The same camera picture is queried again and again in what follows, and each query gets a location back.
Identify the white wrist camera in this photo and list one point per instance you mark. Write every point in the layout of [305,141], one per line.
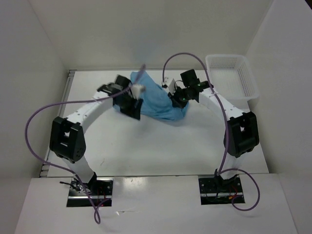
[137,90]
[169,83]

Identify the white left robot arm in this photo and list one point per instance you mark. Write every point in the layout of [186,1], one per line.
[67,139]

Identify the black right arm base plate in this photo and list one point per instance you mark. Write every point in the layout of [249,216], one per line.
[212,193]

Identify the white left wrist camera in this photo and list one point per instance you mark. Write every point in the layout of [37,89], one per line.
[137,90]

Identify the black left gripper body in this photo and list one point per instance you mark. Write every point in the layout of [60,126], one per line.
[118,104]

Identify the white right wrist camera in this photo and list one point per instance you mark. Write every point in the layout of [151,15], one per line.
[169,83]

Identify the light blue mesh shorts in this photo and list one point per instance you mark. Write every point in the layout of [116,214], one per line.
[156,103]

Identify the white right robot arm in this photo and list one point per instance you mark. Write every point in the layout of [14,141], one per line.
[241,130]

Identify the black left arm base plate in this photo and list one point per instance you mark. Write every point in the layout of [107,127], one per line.
[101,195]

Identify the aluminium table edge rail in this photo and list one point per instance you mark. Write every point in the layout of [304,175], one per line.
[58,127]

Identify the white perforated plastic basket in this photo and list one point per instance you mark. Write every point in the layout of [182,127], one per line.
[232,77]

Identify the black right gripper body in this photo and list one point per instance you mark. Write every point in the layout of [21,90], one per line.
[181,94]

